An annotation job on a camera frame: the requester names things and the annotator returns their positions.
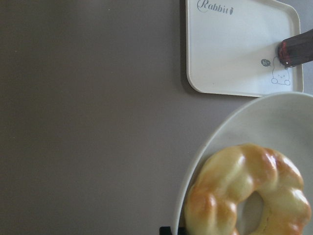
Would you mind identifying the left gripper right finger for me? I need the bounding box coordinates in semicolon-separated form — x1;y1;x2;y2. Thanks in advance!
178;227;187;235

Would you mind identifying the glazed yellow donut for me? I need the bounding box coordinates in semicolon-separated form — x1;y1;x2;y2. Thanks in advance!
184;144;311;235

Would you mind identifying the white round plate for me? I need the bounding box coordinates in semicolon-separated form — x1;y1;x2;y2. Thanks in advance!
171;92;313;235

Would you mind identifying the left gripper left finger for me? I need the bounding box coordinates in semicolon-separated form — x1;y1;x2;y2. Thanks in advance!
159;226;171;235

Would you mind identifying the cream rabbit tray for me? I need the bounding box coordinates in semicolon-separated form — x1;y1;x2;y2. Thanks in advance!
185;0;304;97

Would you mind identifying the brown tea bottle on tray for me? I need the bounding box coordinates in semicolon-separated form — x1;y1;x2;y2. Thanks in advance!
278;29;313;68

